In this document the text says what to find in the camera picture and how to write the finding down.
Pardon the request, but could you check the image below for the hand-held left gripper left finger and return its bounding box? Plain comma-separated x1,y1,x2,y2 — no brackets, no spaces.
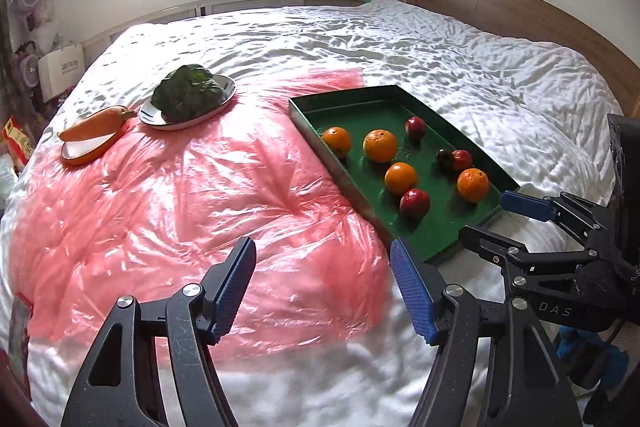
60,237,257,427

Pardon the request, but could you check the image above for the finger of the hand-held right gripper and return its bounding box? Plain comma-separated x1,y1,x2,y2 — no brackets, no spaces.
459,225,598,295
501,190,618,258

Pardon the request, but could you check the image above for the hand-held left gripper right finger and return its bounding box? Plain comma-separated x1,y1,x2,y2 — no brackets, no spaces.
390,238,583,427

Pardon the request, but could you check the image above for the green rectangular tray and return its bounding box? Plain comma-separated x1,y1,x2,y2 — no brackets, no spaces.
289,84,521,265

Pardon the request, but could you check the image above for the orange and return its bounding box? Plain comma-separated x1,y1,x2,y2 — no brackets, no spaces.
456,168,490,204
363,129,399,164
384,162,419,196
321,127,353,158

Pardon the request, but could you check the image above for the pink plastic sheet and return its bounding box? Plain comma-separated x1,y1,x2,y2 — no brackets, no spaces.
10,68,393,353

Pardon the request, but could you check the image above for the wooden headboard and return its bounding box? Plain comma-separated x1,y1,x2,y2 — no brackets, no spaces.
405,0,640,118

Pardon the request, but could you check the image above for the white metal plate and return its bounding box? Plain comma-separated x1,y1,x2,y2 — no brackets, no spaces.
139,74,237,130

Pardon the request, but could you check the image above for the green leafy vegetable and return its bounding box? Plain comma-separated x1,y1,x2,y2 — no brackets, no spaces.
151,64,226,120

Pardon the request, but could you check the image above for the orange rimmed plate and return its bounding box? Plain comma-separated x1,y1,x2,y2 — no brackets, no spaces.
61,119,132,166

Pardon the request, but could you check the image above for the carrot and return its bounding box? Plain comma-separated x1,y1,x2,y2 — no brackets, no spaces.
57,105,137,142

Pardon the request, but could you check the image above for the smartphone with red case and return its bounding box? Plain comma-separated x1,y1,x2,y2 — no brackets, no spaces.
7,296,33,390

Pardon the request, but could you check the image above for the orange printed rice bag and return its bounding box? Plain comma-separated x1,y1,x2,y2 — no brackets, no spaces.
1,116,37,168

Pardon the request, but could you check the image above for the white paper shopping bag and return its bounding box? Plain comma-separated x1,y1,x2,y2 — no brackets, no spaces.
37,43,87,104

